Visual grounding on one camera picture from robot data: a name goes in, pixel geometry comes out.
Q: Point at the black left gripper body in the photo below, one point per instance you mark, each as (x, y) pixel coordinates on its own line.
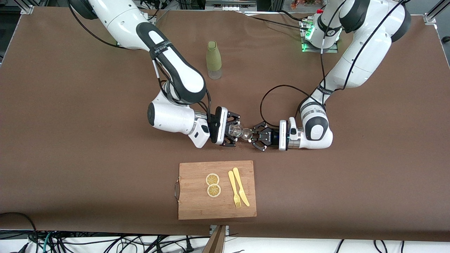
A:
(272, 136)

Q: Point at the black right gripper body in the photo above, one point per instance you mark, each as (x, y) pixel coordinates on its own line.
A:
(229, 128)

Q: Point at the clear glass measuring cup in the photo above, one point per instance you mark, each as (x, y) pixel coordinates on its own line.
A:
(236, 131)

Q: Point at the steel double jigger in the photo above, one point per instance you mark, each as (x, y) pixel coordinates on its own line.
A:
(246, 133)

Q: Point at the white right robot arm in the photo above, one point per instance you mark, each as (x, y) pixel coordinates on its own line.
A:
(175, 70)

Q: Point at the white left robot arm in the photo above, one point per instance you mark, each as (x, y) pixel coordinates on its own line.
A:
(365, 63)

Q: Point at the yellow lemon slice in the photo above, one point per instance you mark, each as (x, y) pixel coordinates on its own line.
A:
(213, 190)
(212, 179)

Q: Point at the yellow plastic knife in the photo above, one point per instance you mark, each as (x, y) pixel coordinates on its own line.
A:
(239, 182)

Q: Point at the yellow plastic fork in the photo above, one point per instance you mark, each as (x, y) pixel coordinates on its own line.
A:
(232, 186)

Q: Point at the green sleeved glass bottle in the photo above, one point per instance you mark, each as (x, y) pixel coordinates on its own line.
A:
(213, 58)

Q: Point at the wooden cutting board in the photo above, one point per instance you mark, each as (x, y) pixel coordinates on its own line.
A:
(197, 203)

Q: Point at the grey electrical box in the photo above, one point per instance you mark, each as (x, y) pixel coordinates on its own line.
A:
(230, 5)

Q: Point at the brown table cover sheet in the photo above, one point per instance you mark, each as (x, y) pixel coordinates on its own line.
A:
(88, 175)

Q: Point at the metal post bracket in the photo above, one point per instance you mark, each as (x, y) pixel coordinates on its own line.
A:
(226, 229)

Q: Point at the upright support post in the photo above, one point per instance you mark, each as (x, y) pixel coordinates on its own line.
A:
(216, 242)

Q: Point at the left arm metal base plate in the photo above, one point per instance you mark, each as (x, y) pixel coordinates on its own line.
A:
(328, 50)

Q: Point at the aluminium frame corner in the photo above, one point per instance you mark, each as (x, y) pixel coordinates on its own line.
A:
(27, 8)
(432, 15)

